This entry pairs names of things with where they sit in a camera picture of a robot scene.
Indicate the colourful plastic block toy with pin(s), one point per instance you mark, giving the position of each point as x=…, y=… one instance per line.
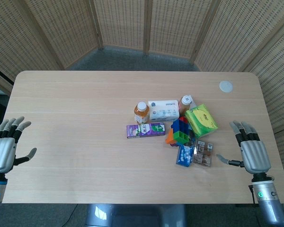
x=180, y=133

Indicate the green yellow tissue box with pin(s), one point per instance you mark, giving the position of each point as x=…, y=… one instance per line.
x=201, y=120

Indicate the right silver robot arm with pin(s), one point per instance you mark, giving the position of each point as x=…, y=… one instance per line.
x=268, y=201

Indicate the blue snack packet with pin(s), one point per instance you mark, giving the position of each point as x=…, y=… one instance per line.
x=184, y=154

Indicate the purple drink carton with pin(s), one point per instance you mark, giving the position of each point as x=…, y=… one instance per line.
x=145, y=130

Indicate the orange-capped bottle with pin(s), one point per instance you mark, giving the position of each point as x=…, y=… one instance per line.
x=185, y=104

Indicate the brown clear snack packet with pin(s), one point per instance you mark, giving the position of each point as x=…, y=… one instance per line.
x=203, y=153

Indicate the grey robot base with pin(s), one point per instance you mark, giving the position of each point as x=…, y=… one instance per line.
x=135, y=215

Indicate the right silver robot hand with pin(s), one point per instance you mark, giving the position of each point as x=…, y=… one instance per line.
x=254, y=153

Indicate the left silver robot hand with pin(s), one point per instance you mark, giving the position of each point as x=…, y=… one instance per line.
x=2, y=151

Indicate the orange juice bottle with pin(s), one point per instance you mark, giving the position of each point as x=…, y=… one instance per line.
x=141, y=113

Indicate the woven bamboo folding screen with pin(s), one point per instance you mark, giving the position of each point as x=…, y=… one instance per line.
x=142, y=30

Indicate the white tissue pack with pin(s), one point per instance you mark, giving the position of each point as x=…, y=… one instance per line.
x=164, y=110

